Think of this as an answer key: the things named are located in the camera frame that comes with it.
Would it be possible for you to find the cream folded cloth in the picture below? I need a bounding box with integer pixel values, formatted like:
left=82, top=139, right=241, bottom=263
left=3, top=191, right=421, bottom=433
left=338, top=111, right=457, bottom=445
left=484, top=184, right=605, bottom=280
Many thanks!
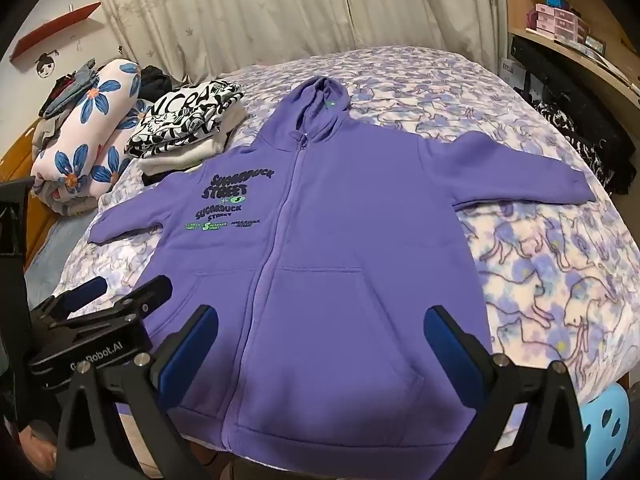
left=137, top=105, right=251, bottom=176

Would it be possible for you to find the red wall shelf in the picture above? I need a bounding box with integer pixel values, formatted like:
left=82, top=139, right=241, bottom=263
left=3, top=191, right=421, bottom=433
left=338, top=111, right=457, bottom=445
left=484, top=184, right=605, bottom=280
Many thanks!
left=10, top=2, right=102, bottom=61

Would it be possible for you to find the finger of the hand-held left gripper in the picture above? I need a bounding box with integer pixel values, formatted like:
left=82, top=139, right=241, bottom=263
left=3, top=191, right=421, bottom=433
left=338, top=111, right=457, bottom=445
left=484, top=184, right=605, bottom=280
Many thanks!
left=37, top=278, right=109, bottom=319
left=106, top=275, right=174, bottom=329

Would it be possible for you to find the purple zip hoodie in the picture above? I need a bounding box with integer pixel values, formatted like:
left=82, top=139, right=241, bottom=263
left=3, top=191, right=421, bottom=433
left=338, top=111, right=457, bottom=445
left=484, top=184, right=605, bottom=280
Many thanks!
left=89, top=76, right=591, bottom=463

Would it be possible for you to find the cat print fleece blanket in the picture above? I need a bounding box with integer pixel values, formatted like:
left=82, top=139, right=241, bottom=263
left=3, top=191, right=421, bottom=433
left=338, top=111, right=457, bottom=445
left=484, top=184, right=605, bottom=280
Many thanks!
left=25, top=49, right=640, bottom=428

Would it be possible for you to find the blue plastic stool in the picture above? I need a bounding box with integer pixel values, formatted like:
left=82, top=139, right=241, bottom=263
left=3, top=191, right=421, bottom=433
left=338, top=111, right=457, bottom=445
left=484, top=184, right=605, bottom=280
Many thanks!
left=580, top=385, right=632, bottom=480

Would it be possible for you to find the wooden bed frame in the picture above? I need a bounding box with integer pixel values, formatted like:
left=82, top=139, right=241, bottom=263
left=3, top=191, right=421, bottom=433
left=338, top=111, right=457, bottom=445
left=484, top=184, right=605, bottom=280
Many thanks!
left=0, top=125, right=56, bottom=261

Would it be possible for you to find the stack of pink boxes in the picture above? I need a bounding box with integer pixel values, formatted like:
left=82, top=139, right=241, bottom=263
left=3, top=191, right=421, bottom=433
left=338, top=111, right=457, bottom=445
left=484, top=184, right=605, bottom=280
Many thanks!
left=525, top=2, right=591, bottom=43

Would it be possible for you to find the cream leaf pattern curtain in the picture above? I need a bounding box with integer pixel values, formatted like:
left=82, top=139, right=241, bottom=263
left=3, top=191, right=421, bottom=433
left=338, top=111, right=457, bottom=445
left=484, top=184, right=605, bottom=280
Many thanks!
left=90, top=0, right=508, bottom=86

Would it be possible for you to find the dark clothes pile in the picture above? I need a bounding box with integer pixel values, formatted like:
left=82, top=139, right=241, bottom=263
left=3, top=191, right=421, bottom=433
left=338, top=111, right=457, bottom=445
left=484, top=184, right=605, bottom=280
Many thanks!
left=140, top=64, right=173, bottom=103

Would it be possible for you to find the doll wall sticker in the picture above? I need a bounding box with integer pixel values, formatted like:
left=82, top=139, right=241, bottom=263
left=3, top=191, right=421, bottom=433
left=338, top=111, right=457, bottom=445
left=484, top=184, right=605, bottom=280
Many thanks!
left=34, top=51, right=61, bottom=78

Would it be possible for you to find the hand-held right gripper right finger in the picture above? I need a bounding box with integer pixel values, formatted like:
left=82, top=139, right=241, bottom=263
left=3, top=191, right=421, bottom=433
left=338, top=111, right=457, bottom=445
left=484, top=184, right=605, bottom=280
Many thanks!
left=422, top=306, right=588, bottom=480

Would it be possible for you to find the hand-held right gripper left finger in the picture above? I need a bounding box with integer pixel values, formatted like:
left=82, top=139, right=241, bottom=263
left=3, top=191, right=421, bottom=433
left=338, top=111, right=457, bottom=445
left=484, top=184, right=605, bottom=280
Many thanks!
left=55, top=304, right=221, bottom=480

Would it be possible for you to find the white printed box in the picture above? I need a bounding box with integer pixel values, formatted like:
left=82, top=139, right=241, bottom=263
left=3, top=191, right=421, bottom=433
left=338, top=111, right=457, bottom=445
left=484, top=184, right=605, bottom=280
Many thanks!
left=497, top=55, right=531, bottom=91

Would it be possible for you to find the black dotted cloth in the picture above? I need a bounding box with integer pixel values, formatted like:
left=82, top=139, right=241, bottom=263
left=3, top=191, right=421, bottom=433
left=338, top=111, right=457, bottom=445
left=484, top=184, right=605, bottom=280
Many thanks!
left=530, top=97, right=637, bottom=196

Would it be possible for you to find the black white printed folded cloth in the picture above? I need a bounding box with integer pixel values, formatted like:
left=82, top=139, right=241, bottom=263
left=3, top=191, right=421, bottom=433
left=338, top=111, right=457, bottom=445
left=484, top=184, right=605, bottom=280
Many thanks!
left=124, top=77, right=246, bottom=158

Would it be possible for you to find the black long case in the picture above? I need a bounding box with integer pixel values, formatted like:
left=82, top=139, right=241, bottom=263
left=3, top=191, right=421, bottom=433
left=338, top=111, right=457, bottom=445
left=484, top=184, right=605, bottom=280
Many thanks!
left=509, top=34, right=640, bottom=111

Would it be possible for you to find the grey garment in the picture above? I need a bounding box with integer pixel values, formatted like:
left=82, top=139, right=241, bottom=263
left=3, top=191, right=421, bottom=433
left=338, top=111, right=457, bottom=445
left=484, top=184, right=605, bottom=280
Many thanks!
left=40, top=57, right=98, bottom=121

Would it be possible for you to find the rolled floral quilt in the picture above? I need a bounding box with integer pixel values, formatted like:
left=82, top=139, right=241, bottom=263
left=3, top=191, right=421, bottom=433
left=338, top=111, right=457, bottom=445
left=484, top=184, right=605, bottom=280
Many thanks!
left=30, top=59, right=143, bottom=216

